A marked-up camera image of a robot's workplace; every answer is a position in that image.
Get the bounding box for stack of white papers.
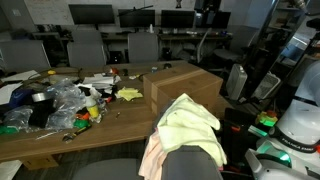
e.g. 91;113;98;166
82;73;116;90

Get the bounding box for yellow black utility knife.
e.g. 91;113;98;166
62;124;93;144

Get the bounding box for small orange tool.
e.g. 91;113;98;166
75;112;91;121

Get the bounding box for white mesh basket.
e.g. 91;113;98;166
253;71;282;100

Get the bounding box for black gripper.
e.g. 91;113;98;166
194;0;223;28

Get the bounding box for clear plastic bag pile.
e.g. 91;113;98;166
44;78;88;131

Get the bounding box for brown cardboard box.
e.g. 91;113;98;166
142;63;224;116

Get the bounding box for white bottle yellow label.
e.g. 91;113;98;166
84;94;101;119

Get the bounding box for small green object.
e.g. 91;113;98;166
73;119;91;129

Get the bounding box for pale green towel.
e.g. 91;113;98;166
156;93;228;168

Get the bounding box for grey office chair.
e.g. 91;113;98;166
127;32;159;64
0;39;51;73
71;29;104;44
71;99;224;180
66;41;107;68

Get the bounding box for white paper sheet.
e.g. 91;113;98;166
0;83;23;106

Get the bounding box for white paper sheets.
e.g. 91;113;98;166
1;69;41;83

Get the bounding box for dark computer desk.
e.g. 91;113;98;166
33;30;231;43

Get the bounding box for green plastic object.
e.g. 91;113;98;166
0;124;19;136

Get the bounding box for black computer monitor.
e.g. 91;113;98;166
68;3;116;25
118;8;156;28
160;9;196;29
196;10;232;29

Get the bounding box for blue bag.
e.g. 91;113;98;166
9;88;34;109

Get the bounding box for long wooden table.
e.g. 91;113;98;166
0;59;234;164

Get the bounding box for white space heater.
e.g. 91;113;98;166
226;63;248;101

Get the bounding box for peach shirt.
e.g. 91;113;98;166
138;131;168;180

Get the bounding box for whiteboard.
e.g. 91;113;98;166
24;0;198;26

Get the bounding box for black case orange latch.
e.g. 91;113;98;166
219;108;258;168

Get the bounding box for yellow cloth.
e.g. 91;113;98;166
116;87;144;102

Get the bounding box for yellow red emergency button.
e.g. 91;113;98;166
255;110;278;128

